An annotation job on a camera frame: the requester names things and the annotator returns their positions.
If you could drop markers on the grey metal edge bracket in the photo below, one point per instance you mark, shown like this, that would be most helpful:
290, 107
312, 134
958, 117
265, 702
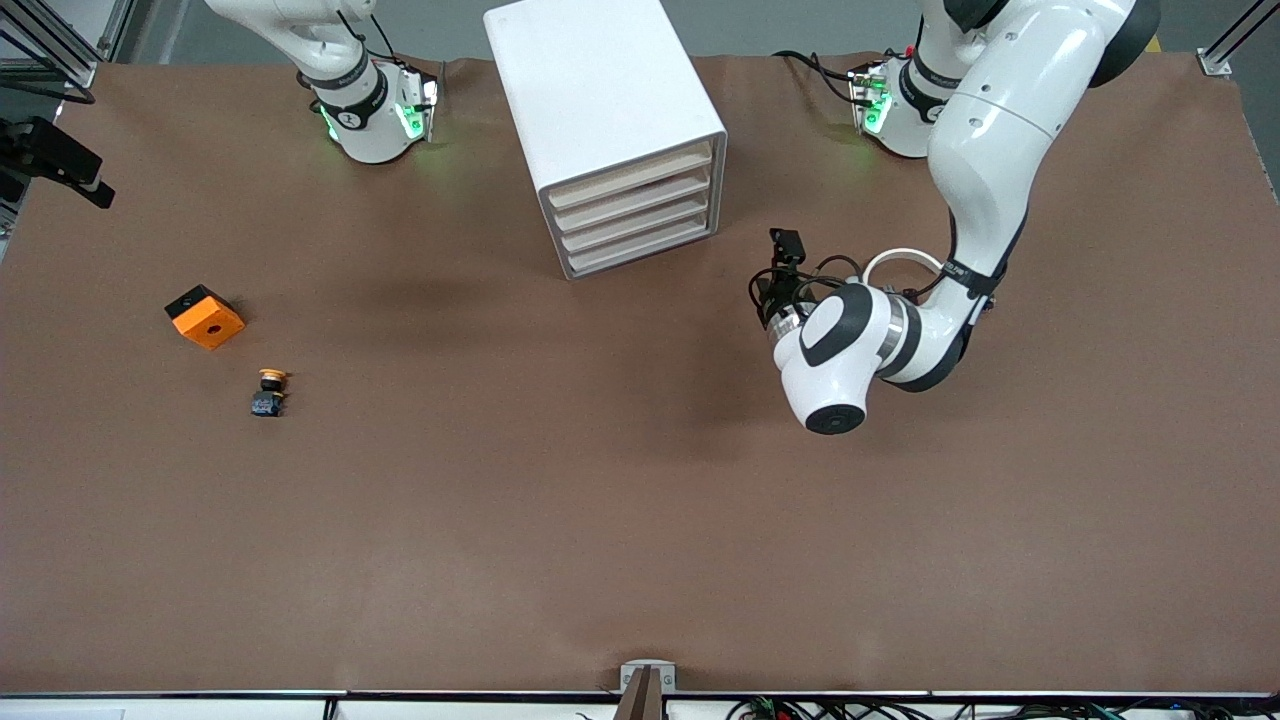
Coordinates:
627, 680

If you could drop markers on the yellow push button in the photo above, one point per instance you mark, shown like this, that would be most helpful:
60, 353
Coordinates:
268, 400

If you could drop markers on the white curved plastic bracket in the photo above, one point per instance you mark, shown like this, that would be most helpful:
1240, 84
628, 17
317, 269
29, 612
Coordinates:
900, 253

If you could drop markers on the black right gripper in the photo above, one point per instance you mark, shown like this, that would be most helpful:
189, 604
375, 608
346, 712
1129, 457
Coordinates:
46, 147

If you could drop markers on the orange and black box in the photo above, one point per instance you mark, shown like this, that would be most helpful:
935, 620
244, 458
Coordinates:
205, 320

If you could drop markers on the aluminium frame profile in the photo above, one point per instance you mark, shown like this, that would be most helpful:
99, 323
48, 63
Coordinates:
80, 72
1218, 62

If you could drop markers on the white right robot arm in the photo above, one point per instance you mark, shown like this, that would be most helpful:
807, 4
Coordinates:
370, 130

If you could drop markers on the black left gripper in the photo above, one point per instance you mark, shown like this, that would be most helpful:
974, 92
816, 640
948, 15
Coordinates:
783, 296

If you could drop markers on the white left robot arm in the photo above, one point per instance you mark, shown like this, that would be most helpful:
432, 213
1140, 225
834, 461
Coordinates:
1000, 150

